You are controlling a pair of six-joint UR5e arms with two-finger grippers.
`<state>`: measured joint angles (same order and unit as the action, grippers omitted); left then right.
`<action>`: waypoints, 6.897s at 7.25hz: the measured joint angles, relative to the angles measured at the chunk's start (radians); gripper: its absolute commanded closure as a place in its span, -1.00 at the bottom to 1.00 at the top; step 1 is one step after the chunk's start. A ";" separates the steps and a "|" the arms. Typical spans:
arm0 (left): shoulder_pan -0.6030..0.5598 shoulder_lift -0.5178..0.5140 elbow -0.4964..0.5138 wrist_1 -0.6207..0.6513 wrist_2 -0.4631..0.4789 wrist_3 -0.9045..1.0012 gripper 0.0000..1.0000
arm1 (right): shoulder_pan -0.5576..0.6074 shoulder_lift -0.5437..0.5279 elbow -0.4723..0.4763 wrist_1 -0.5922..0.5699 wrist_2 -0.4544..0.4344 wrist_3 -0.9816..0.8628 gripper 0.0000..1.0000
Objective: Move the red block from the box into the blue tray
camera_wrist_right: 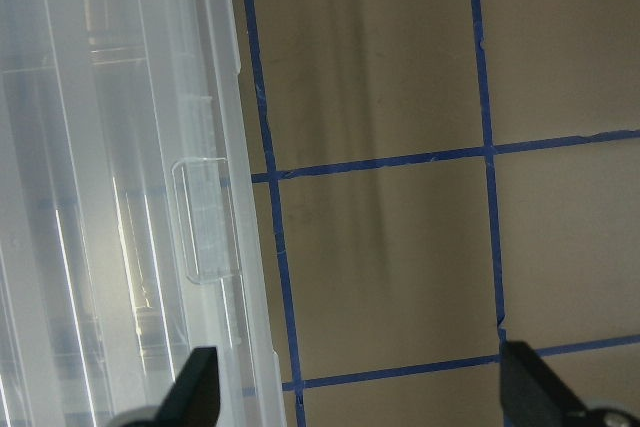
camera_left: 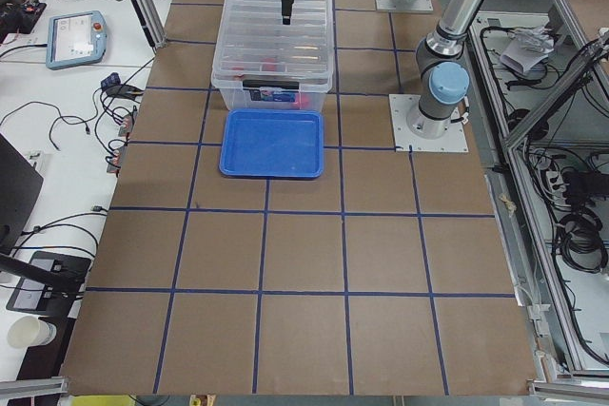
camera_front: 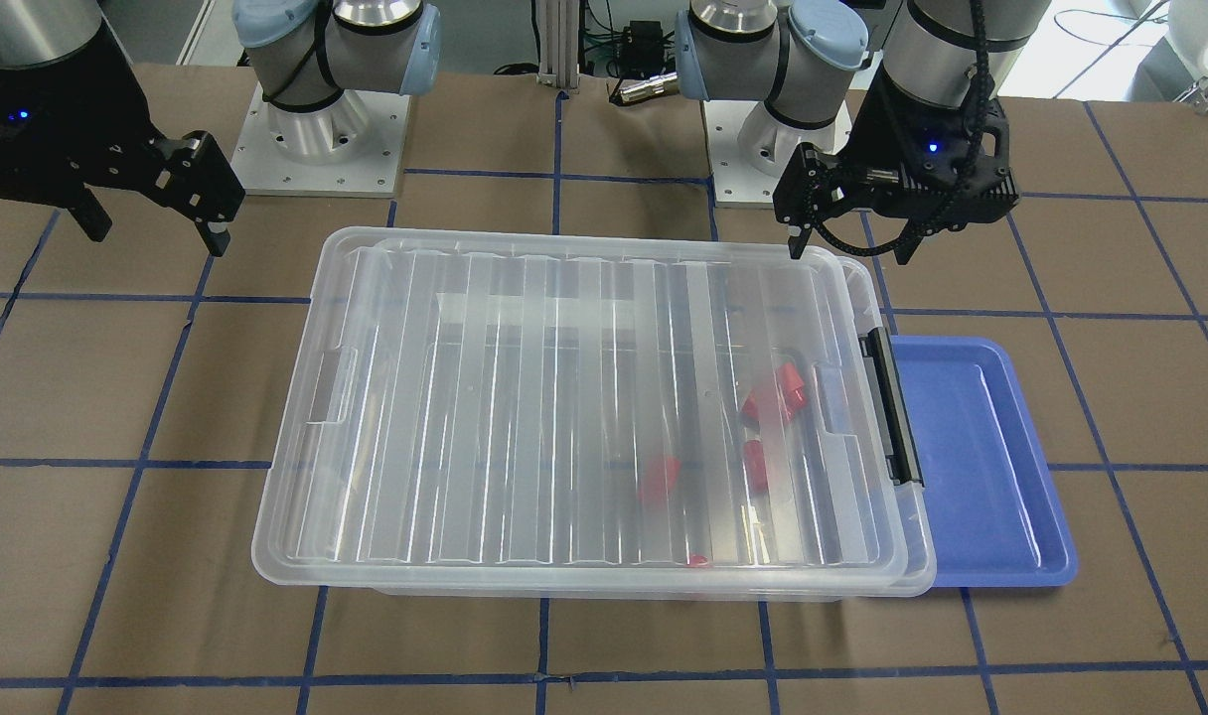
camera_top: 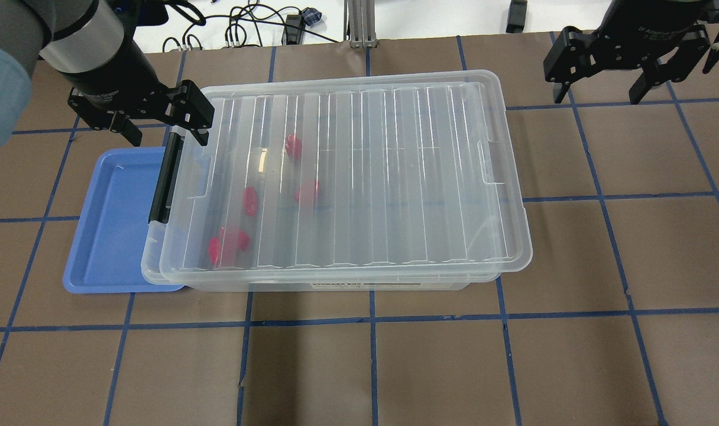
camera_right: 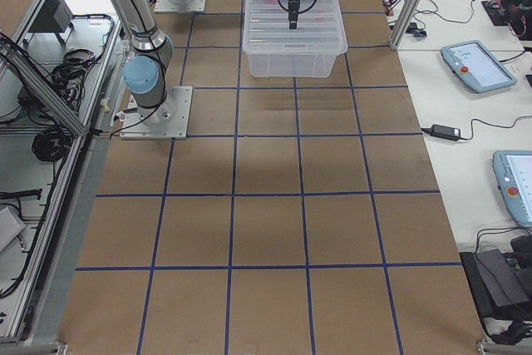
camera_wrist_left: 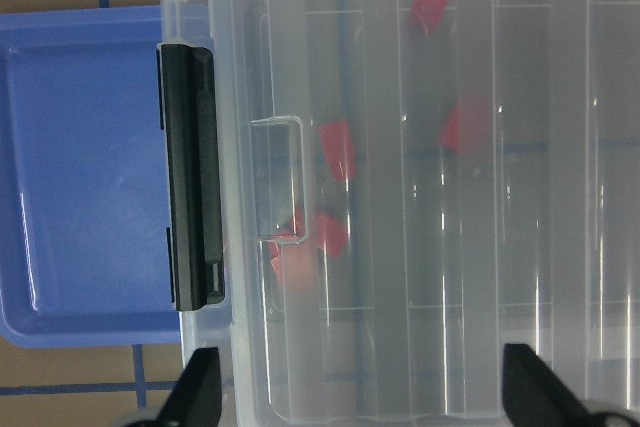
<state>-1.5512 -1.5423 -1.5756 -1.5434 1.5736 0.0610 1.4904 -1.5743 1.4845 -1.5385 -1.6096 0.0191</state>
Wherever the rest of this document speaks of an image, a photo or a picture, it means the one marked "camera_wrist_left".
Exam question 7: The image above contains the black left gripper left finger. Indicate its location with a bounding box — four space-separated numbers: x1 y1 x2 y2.
156 347 222 426

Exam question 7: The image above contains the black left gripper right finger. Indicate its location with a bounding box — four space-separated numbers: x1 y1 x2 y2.
501 343 594 426

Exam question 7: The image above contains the clear plastic box lid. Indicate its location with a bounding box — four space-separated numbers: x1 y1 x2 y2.
204 0 640 427

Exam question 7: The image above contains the red block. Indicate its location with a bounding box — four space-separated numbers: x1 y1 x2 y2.
316 212 348 258
319 119 356 181
267 207 318 292
438 97 492 155
409 0 449 35

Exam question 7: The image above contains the blue plastic tray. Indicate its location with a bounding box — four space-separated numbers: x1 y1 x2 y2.
1 6 180 348

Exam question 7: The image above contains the clear plastic storage box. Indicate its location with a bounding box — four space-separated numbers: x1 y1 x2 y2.
158 0 640 427

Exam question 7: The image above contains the black box latch handle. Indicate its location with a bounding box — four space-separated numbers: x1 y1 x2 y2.
157 43 225 312

